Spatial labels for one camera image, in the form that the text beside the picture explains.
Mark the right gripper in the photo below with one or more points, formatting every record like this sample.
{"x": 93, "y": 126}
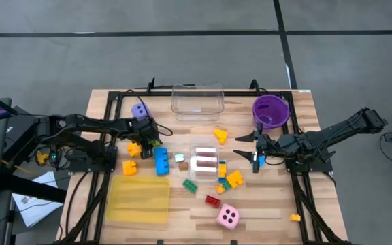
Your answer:
{"x": 267, "y": 146}

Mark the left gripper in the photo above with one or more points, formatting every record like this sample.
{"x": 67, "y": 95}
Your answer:
{"x": 145, "y": 131}

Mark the lime green toy brick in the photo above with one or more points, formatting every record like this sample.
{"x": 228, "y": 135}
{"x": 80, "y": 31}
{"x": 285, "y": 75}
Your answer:
{"x": 155, "y": 143}

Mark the light teal toy block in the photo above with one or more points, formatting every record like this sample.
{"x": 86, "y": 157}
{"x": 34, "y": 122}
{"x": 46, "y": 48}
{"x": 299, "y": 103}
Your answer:
{"x": 179, "y": 157}

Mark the large yellow toy brick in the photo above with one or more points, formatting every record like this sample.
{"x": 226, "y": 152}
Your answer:
{"x": 234, "y": 179}

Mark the purple foam die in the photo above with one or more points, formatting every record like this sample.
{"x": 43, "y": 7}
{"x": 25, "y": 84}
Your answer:
{"x": 139, "y": 109}

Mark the dark green toy brick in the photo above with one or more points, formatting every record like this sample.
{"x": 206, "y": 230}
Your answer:
{"x": 190, "y": 186}

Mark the pink foam die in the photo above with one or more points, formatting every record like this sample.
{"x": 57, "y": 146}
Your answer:
{"x": 227, "y": 216}

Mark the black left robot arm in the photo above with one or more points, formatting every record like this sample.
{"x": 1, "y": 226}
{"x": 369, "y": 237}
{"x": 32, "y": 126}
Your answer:
{"x": 90, "y": 124}

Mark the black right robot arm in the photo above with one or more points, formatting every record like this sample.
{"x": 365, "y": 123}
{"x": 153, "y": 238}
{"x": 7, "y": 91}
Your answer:
{"x": 335, "y": 132}

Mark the long blue toy brick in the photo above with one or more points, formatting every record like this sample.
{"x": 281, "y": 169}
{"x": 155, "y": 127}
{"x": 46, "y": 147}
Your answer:
{"x": 162, "y": 161}

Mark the blue rounded toy block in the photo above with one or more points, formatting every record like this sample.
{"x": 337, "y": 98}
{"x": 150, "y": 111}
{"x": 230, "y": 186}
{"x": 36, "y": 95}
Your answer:
{"x": 262, "y": 160}

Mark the yellow T-shaped toy brick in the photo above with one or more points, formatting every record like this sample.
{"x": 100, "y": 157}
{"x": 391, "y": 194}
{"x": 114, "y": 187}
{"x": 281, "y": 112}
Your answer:
{"x": 220, "y": 136}

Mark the narrow yellow toy brick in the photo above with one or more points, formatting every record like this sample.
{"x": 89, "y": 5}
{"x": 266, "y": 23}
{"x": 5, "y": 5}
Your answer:
{"x": 222, "y": 170}

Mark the purple plastic bucket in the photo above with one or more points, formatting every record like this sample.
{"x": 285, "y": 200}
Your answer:
{"x": 271, "y": 112}

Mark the narrow blue toy brick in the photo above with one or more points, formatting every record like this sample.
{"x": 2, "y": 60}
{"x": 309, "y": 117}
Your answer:
{"x": 222, "y": 180}

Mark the small clear plastic container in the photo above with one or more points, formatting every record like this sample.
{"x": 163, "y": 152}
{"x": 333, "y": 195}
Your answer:
{"x": 204, "y": 143}

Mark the small green toy brick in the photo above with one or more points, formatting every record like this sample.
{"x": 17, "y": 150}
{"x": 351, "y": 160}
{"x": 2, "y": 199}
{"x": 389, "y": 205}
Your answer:
{"x": 227, "y": 185}

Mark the yellow translucent plastic bin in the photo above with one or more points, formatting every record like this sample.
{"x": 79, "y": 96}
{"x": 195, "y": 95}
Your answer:
{"x": 138, "y": 200}

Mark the small orange round toy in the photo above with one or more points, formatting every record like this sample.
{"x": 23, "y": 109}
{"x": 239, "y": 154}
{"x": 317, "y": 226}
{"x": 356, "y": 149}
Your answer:
{"x": 220, "y": 189}

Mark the large clear plastic bin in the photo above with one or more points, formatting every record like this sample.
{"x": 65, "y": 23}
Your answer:
{"x": 197, "y": 112}

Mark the red toy brick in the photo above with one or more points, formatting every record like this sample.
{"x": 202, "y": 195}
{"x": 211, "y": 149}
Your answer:
{"x": 213, "y": 201}

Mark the tiny yellow toy brick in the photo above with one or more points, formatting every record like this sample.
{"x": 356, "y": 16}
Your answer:
{"x": 295, "y": 217}

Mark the black controller box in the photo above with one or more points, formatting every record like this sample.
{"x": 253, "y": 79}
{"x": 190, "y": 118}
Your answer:
{"x": 53, "y": 157}

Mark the black support beam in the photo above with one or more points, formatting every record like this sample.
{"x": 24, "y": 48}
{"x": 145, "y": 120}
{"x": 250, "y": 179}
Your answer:
{"x": 32, "y": 190}

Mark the white paper sheet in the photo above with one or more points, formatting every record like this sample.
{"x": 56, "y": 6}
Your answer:
{"x": 36, "y": 207}

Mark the black equipment case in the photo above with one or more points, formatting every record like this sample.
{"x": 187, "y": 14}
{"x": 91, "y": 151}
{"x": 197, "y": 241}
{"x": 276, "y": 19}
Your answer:
{"x": 15, "y": 139}

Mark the black metal table frame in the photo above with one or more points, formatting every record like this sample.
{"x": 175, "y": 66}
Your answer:
{"x": 237, "y": 93}

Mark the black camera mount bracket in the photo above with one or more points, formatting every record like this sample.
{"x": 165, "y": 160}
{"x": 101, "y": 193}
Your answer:
{"x": 160, "y": 242}
{"x": 234, "y": 242}

